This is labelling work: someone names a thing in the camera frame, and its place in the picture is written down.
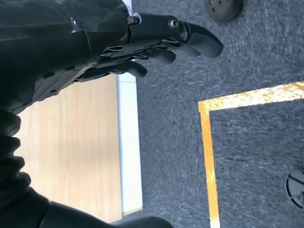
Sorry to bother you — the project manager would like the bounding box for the light wooden desk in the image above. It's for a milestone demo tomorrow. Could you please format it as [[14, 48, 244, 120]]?
[[14, 74, 143, 224]]

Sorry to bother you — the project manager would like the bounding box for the black caster wheel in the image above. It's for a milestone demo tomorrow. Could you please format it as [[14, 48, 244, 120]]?
[[204, 0, 244, 23], [284, 170, 304, 210]]

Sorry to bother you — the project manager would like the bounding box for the yellow floor tape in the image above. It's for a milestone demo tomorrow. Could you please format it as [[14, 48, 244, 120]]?
[[198, 81, 304, 228]]

